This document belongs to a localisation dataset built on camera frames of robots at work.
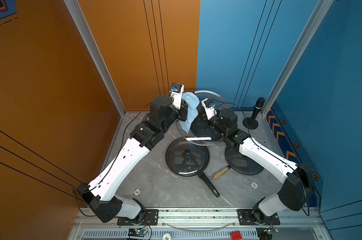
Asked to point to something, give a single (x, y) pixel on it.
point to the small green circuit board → (137, 232)
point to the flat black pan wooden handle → (213, 177)
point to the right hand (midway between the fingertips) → (201, 108)
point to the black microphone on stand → (252, 123)
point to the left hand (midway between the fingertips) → (184, 98)
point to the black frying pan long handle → (203, 175)
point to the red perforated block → (236, 235)
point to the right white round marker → (254, 185)
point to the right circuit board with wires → (269, 231)
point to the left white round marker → (137, 192)
